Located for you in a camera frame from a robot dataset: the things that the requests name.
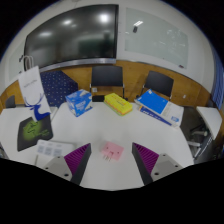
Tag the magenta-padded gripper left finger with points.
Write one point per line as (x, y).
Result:
(77, 160)

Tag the white and blue box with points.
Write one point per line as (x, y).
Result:
(173, 116)

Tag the small white side table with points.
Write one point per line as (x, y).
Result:
(209, 118)

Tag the white paper bag blue deer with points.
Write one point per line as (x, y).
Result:
(31, 86)

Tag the pink charger block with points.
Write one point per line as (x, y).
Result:
(112, 150)

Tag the blue notebook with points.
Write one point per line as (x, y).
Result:
(151, 101)

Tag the black mouse pad green logo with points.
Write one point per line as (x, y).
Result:
(33, 133)

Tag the blue tissue box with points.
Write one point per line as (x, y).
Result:
(79, 103)

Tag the large black wall screen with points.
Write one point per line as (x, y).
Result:
(73, 35)

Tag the group of black chairs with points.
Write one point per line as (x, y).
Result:
(106, 76)

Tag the yellow box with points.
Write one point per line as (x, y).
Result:
(117, 104)

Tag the small glass whiteboard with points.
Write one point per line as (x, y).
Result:
(15, 61)

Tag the large glass whiteboard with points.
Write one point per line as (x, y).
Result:
(156, 36)

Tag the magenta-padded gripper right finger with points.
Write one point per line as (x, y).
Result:
(146, 159)

